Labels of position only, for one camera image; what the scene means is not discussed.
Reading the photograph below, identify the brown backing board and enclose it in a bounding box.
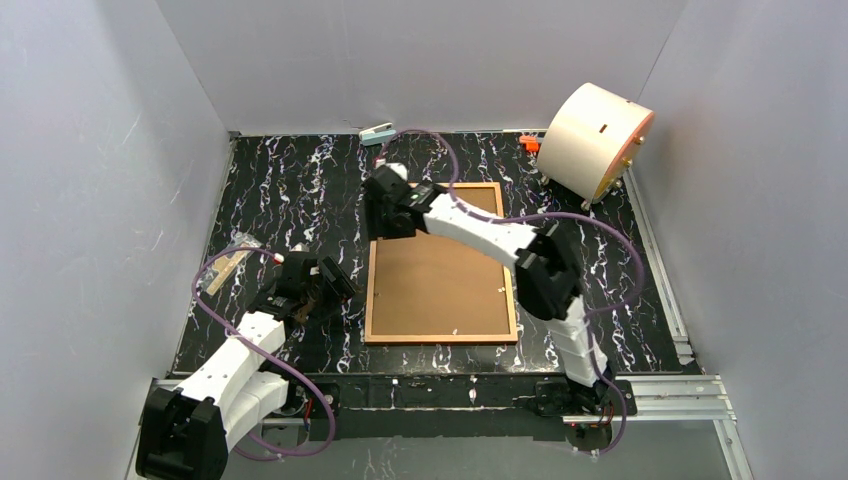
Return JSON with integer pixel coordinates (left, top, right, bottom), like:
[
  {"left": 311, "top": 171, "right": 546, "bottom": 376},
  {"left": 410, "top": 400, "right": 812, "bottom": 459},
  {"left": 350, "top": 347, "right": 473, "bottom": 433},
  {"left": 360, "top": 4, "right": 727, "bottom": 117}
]
[{"left": 370, "top": 188, "right": 513, "bottom": 338}]

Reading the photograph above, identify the wooden picture frame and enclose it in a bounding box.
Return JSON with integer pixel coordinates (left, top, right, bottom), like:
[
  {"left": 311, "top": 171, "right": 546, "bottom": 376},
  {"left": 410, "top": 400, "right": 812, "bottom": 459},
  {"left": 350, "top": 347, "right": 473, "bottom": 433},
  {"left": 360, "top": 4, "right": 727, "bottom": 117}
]
[{"left": 362, "top": 182, "right": 520, "bottom": 347}]

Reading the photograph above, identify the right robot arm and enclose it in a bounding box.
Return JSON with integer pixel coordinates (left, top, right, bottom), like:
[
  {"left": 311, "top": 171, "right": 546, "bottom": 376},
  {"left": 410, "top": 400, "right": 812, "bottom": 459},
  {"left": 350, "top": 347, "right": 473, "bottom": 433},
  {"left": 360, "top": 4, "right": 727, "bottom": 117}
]
[{"left": 362, "top": 163, "right": 628, "bottom": 423}]

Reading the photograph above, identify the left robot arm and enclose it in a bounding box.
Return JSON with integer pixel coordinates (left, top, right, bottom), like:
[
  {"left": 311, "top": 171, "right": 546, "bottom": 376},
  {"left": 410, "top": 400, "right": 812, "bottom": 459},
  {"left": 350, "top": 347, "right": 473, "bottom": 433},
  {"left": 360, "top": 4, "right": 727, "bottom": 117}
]
[{"left": 135, "top": 248, "right": 357, "bottom": 479}]

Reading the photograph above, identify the teal white small device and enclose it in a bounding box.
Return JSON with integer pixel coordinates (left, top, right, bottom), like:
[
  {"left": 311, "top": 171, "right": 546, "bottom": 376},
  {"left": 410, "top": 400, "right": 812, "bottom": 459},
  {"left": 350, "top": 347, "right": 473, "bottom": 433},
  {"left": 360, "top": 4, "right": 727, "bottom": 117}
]
[{"left": 358, "top": 122, "right": 397, "bottom": 147}]

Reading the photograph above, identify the small plastic bag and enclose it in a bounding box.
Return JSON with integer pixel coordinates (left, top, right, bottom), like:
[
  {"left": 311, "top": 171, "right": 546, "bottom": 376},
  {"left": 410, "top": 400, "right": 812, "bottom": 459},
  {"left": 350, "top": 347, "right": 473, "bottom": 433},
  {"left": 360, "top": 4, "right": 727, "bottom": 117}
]
[{"left": 198, "top": 232, "right": 262, "bottom": 296}]

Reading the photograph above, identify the orange clip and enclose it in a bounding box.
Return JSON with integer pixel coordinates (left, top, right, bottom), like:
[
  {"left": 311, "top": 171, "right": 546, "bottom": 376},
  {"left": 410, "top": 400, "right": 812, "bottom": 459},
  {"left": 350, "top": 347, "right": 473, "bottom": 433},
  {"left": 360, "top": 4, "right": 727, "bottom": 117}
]
[{"left": 519, "top": 135, "right": 542, "bottom": 153}]

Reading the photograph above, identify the white orange cylinder box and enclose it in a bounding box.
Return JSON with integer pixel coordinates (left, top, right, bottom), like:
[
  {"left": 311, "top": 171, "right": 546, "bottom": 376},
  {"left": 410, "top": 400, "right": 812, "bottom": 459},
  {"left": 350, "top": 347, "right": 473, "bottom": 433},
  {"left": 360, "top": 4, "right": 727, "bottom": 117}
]
[{"left": 536, "top": 82, "right": 655, "bottom": 210}]

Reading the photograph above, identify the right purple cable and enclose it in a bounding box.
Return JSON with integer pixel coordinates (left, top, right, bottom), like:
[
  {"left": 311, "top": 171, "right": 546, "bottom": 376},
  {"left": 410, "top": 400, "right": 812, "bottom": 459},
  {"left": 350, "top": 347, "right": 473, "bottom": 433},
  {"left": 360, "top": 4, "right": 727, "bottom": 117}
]
[{"left": 374, "top": 128, "right": 647, "bottom": 458}]

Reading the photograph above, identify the purple cable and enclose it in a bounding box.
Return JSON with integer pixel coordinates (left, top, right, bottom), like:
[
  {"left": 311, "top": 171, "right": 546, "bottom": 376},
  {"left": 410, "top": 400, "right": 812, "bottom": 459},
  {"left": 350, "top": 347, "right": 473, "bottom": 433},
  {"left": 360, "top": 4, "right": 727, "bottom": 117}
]
[
  {"left": 374, "top": 128, "right": 647, "bottom": 458},
  {"left": 190, "top": 246, "right": 339, "bottom": 464}
]

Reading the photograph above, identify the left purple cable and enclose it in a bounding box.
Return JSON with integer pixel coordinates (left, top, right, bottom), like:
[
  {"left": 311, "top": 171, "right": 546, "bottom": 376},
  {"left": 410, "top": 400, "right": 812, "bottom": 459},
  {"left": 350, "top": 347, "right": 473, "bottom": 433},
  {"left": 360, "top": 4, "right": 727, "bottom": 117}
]
[{"left": 190, "top": 246, "right": 339, "bottom": 464}]

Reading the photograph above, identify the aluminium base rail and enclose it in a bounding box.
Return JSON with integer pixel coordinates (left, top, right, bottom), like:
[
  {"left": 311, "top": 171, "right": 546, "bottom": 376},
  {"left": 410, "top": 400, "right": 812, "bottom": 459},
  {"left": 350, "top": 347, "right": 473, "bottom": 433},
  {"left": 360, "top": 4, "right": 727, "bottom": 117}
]
[{"left": 122, "top": 374, "right": 757, "bottom": 480}]

